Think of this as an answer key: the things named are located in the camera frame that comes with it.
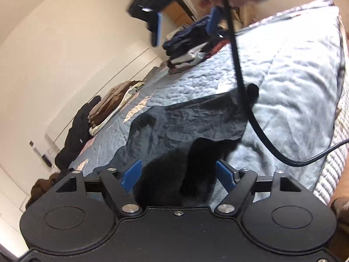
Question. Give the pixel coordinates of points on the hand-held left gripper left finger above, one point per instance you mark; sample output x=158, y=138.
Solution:
x=132, y=174

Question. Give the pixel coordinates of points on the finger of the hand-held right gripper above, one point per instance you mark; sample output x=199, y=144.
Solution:
x=158, y=30
x=214, y=21

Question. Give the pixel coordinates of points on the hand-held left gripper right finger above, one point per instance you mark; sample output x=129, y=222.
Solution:
x=225, y=174

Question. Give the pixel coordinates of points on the black shorts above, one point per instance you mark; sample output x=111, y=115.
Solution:
x=190, y=120

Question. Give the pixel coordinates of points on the stack of dark folded clothes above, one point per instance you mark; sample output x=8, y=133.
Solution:
x=188, y=36

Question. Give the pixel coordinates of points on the stack of brown folded clothes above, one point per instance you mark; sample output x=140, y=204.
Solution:
x=109, y=101

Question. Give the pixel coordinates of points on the brown cardboard box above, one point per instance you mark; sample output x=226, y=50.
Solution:
x=177, y=12

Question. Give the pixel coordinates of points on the white headboard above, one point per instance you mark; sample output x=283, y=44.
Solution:
x=109, y=71

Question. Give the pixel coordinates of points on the black jacket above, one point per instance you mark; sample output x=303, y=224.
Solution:
x=76, y=133

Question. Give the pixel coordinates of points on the grey patterned quilt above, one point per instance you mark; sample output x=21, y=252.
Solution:
x=286, y=73

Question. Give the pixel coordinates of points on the brown cloth heap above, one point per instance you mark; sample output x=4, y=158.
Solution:
x=43, y=188

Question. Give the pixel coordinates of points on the checked bed sheet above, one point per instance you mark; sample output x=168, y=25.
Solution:
x=336, y=163

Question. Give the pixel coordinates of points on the wall outlet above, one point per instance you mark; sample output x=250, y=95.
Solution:
x=31, y=143

